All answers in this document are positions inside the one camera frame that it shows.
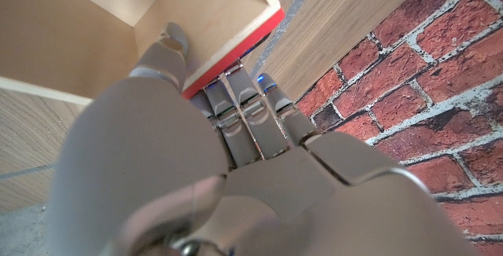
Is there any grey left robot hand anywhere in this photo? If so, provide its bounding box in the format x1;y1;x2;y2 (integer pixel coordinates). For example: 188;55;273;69
46;22;483;256

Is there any wooden drawer with red front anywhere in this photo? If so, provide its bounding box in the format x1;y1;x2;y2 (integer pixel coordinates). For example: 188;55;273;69
0;0;286;106

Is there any printed brick wall backdrop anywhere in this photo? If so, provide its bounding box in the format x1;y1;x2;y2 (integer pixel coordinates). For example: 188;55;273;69
296;0;503;256

